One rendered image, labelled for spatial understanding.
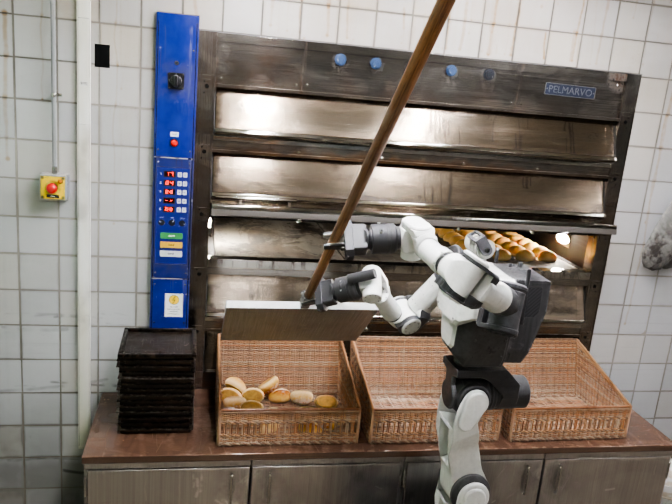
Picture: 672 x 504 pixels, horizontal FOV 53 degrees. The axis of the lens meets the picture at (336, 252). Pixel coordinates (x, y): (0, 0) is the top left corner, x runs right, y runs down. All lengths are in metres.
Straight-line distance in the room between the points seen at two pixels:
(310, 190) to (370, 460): 1.12
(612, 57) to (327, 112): 1.29
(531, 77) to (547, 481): 1.72
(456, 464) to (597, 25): 1.95
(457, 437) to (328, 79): 1.50
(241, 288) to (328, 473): 0.86
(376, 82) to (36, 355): 1.83
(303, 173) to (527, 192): 1.03
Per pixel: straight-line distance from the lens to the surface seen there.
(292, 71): 2.87
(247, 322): 2.54
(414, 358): 3.17
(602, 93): 3.34
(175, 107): 2.80
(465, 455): 2.43
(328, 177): 2.91
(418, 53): 1.32
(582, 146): 3.29
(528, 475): 3.03
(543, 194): 3.25
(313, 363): 3.07
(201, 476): 2.71
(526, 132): 3.17
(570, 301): 3.46
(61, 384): 3.18
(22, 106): 2.91
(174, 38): 2.80
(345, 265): 3.00
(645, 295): 3.66
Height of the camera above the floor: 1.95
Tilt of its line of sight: 14 degrees down
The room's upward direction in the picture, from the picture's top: 5 degrees clockwise
